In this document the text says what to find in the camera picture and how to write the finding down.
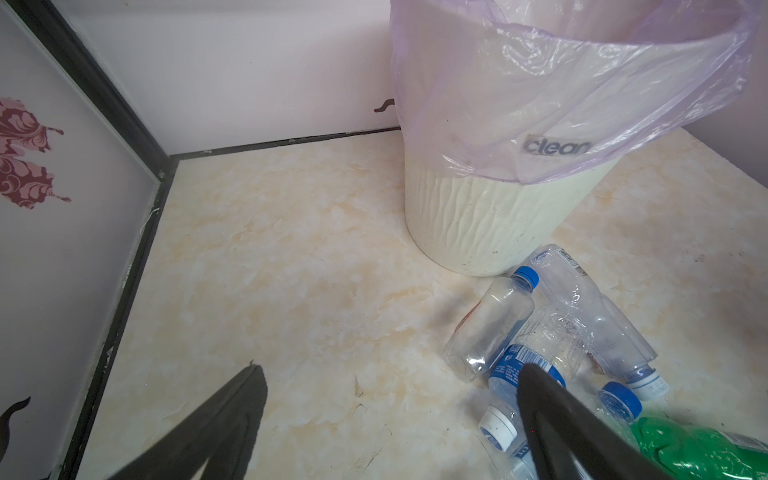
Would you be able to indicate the green bottle yellow cap lower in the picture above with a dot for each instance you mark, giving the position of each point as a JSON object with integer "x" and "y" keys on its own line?
{"x": 695, "y": 452}

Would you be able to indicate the blue label bottle front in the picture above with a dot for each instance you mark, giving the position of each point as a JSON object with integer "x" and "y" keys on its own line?
{"x": 518, "y": 465}

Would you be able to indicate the clear bottle blue cap centre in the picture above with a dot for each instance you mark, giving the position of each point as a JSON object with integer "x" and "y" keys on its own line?
{"x": 614, "y": 404}

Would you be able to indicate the pink plastic bin liner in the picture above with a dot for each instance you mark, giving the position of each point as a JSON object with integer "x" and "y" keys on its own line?
{"x": 532, "y": 91}

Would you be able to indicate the clear bottle blue cap tall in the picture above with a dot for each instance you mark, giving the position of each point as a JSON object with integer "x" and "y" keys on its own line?
{"x": 616, "y": 346}

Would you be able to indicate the cream ribbed trash bin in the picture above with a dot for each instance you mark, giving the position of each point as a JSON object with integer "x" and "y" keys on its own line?
{"x": 481, "y": 227}

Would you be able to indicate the clear bottle blue cap crushed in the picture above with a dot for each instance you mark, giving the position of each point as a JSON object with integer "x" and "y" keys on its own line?
{"x": 478, "y": 339}

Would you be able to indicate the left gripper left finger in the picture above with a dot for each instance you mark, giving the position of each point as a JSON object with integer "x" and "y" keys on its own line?
{"x": 216, "y": 440}

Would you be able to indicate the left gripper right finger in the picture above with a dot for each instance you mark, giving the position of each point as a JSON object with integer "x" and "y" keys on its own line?
{"x": 565, "y": 437}

